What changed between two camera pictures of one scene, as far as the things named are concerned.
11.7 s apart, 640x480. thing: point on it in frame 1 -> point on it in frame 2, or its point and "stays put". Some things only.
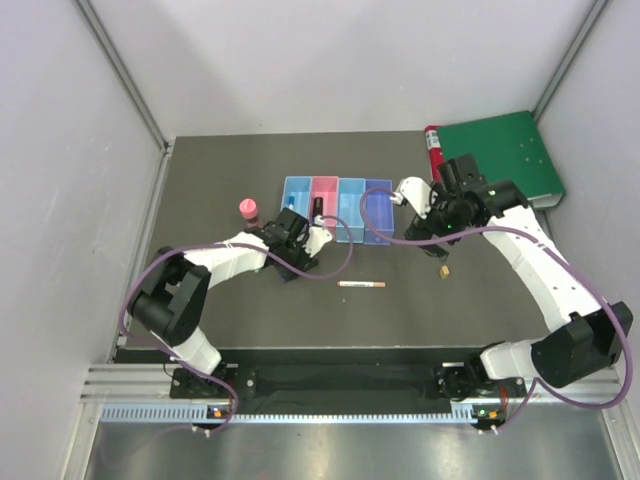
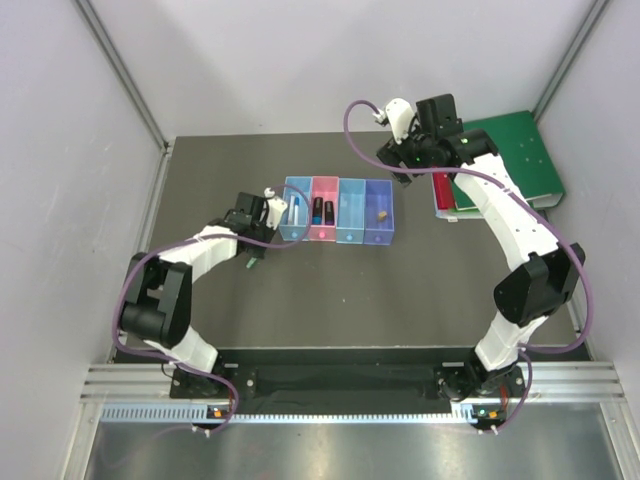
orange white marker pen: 368,284 -> 291,211
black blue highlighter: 317,208 stays put
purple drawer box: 379,212 stays put
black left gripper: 306,260 -> 257,252
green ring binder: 506,147 stays put
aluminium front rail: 150,384 stays put
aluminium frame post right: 559,80 stays put
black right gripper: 420,229 -> 394,153
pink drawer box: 327,188 stays put
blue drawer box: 349,200 stays put
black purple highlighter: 287,276 -> 329,213
